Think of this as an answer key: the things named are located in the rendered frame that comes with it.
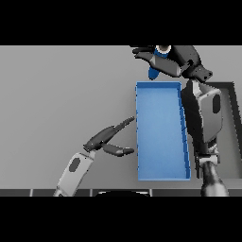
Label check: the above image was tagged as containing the dark right robot hand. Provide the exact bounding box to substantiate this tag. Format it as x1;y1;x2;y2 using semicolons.
130;44;214;83

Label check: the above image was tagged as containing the dark left robot hand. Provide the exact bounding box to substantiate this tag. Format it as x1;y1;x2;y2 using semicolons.
82;115;136;158

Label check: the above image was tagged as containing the blue pipe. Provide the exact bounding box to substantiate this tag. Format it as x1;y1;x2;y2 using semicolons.
147;44;173;80

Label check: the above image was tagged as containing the blue bin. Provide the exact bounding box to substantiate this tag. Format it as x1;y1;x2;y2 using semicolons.
135;80;192;182

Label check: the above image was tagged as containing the dark strip with pale lines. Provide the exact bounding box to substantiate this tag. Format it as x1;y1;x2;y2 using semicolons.
0;188;242;198

